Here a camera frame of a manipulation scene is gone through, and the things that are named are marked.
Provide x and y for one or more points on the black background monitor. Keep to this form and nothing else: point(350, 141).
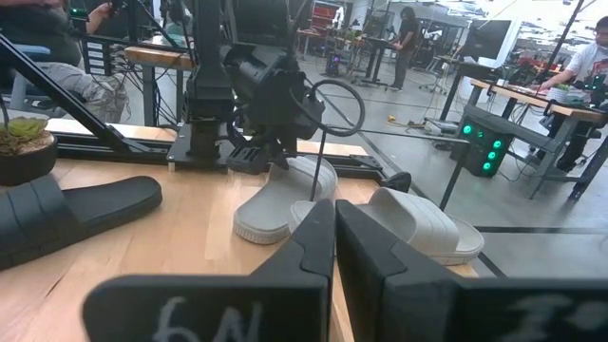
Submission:
point(487, 38)

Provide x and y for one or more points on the black standing desk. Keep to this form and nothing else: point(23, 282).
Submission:
point(377, 43)

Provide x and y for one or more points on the grey slide sandal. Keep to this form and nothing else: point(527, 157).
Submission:
point(427, 223)
point(271, 209)

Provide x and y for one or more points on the blue chair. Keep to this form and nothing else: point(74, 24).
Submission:
point(24, 50)

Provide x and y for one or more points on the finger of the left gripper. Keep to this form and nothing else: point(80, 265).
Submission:
point(281, 154)
point(249, 160)

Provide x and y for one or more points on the yellow plug on floor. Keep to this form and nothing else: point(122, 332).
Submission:
point(392, 119)

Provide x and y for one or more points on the wooden desk on grey legs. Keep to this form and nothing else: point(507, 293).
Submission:
point(532, 100)

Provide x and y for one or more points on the black aluminium table frame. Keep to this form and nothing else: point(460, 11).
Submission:
point(71, 102)

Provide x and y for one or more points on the black metal shoe shelf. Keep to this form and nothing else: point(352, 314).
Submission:
point(455, 176)

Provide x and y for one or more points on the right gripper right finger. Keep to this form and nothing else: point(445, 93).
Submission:
point(427, 309)

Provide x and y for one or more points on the black panel with white labels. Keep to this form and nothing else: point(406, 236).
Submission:
point(93, 57)

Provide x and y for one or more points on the black box with green lights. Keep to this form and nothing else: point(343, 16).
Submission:
point(475, 152)

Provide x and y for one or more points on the wooden background table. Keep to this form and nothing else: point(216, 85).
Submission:
point(157, 57)

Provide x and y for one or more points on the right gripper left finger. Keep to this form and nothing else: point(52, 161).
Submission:
point(237, 309)

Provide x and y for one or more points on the black slide sandal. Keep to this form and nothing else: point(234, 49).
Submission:
point(71, 214)

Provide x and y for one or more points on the person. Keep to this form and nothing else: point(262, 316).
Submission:
point(90, 90)
point(406, 43)
point(589, 59)

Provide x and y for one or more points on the succulent in dark bowl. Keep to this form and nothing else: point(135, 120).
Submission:
point(24, 142)

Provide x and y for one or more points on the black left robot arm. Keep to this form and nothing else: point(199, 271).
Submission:
point(209, 71)

